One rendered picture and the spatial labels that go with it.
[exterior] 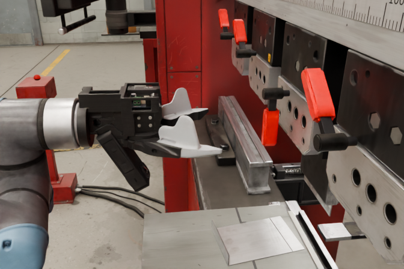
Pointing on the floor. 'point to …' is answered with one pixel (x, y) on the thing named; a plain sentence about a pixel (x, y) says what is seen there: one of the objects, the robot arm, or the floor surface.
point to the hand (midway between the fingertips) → (215, 132)
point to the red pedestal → (48, 84)
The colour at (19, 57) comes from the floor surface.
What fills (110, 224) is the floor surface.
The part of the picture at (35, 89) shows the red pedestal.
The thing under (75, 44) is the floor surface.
